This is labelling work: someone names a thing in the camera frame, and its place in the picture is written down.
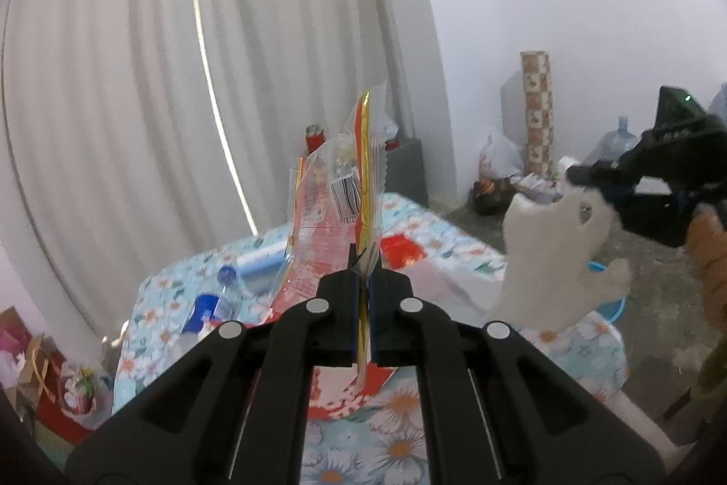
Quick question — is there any brown paper bag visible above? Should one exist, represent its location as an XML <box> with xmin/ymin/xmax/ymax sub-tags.
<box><xmin>0</xmin><ymin>306</ymin><xmax>46</xmax><ymax>406</ymax></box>

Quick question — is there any pale blue plastic roll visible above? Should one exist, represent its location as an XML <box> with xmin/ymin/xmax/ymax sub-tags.
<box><xmin>239</xmin><ymin>249</ymin><xmax>288</xmax><ymax>281</ymax></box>

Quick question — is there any red thermos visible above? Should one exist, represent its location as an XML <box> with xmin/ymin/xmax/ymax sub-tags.
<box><xmin>305</xmin><ymin>124</ymin><xmax>327</xmax><ymax>157</ymax></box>

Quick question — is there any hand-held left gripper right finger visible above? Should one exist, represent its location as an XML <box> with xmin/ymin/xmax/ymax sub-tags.
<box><xmin>368</xmin><ymin>269</ymin><xmax>665</xmax><ymax>485</ymax></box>

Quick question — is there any clear water bottle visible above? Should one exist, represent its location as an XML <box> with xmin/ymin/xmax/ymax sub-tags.
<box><xmin>213</xmin><ymin>265</ymin><xmax>248</xmax><ymax>327</ymax></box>

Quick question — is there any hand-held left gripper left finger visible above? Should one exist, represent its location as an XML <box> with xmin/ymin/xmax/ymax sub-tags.
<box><xmin>65</xmin><ymin>272</ymin><xmax>364</xmax><ymax>485</ymax></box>

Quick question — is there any blue floral blanket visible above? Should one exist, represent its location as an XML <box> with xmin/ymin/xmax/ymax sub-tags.
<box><xmin>114</xmin><ymin>192</ymin><xmax>628</xmax><ymax>485</ymax></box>

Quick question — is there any white curtain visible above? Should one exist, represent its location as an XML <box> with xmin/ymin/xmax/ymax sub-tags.
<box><xmin>0</xmin><ymin>0</ymin><xmax>449</xmax><ymax>350</ymax></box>

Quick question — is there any white fluffy blanket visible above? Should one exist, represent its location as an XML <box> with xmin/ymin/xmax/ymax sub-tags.
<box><xmin>610</xmin><ymin>388</ymin><xmax>699</xmax><ymax>469</ymax></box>

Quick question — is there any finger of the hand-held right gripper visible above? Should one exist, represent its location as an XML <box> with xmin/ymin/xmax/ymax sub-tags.
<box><xmin>567</xmin><ymin>162</ymin><xmax>640</xmax><ymax>205</ymax></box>

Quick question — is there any grey cabinet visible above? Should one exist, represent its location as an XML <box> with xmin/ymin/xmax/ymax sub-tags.
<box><xmin>382</xmin><ymin>138</ymin><xmax>429</xmax><ymax>207</ymax></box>

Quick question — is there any white plastic shopping bag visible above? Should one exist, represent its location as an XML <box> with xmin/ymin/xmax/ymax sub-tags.
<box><xmin>478</xmin><ymin>131</ymin><xmax>526</xmax><ymax>179</ymax></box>

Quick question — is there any large water jug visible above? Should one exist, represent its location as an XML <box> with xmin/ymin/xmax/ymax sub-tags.
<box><xmin>596</xmin><ymin>115</ymin><xmax>640</xmax><ymax>165</ymax></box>

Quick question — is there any clear striped snack wrapper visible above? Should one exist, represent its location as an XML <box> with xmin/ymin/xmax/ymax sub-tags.
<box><xmin>287</xmin><ymin>84</ymin><xmax>393</xmax><ymax>384</ymax></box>

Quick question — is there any blue plastic waste basket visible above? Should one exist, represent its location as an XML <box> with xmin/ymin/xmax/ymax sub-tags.
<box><xmin>585</xmin><ymin>260</ymin><xmax>628</xmax><ymax>324</ymax></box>

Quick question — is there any small red wrapper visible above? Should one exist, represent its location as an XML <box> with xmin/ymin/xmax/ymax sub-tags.
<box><xmin>379</xmin><ymin>234</ymin><xmax>427</xmax><ymax>267</ymax></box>

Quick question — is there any person's right hand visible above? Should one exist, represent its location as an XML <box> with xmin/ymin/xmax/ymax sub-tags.
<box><xmin>684</xmin><ymin>211</ymin><xmax>727</xmax><ymax>327</ymax></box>

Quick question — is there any blue white packet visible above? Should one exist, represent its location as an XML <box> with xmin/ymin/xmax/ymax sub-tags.
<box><xmin>182</xmin><ymin>295</ymin><xmax>219</xmax><ymax>338</ymax></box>

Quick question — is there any printed packet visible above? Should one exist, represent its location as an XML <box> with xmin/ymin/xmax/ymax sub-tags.
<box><xmin>511</xmin><ymin>172</ymin><xmax>563</xmax><ymax>205</ymax></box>

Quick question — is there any patterned wrapping roll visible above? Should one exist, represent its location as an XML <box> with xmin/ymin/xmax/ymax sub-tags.
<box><xmin>521</xmin><ymin>51</ymin><xmax>554</xmax><ymax>176</ymax></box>

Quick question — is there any red white paper bag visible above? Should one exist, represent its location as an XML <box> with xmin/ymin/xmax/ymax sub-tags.
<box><xmin>244</xmin><ymin>303</ymin><xmax>398</xmax><ymax>420</ymax></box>

